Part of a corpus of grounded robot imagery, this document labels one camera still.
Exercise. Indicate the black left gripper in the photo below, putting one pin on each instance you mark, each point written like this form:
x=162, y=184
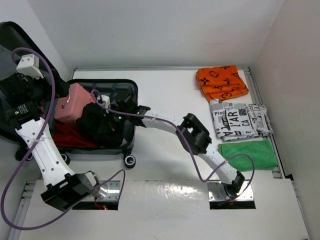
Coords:
x=26, y=81

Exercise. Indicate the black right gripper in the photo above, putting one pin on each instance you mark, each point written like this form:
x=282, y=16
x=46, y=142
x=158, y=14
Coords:
x=110, y=122

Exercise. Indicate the pink cosmetic case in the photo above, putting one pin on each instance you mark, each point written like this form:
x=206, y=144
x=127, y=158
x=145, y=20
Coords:
x=70, y=108

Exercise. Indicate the black garment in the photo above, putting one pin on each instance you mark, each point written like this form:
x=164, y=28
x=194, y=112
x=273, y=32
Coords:
x=100, y=126

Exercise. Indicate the black white kids suitcase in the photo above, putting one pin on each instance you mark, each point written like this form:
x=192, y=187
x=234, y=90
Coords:
x=14, y=43

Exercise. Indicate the red garment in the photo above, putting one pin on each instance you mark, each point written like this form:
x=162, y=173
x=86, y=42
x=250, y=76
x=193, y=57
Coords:
x=68, y=137

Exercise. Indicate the orange patterned towel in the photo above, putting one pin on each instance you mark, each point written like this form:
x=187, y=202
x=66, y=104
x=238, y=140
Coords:
x=221, y=82

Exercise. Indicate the newspaper print cloth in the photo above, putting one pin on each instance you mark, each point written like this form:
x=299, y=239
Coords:
x=239, y=121

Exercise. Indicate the green microfiber cloth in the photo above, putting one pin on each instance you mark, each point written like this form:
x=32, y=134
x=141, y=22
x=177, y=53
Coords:
x=261, y=152

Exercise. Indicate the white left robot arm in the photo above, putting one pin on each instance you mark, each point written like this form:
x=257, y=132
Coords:
x=64, y=187

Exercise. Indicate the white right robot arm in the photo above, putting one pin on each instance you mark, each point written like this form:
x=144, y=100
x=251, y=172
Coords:
x=192, y=134

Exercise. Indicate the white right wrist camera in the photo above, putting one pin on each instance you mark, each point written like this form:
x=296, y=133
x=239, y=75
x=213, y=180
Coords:
x=104, y=100

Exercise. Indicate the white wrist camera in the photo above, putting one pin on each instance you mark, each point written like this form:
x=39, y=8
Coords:
x=29, y=66
x=104, y=100

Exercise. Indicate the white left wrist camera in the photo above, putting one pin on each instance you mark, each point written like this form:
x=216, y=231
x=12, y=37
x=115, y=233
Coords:
x=29, y=66

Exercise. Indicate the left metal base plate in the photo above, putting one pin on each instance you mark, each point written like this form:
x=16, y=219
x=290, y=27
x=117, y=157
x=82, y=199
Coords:
x=109, y=192

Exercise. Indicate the metal base plate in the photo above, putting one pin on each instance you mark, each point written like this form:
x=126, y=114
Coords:
x=216, y=192
x=109, y=192

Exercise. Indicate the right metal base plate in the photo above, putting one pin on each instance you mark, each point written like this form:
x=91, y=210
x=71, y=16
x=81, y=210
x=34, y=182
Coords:
x=216, y=192

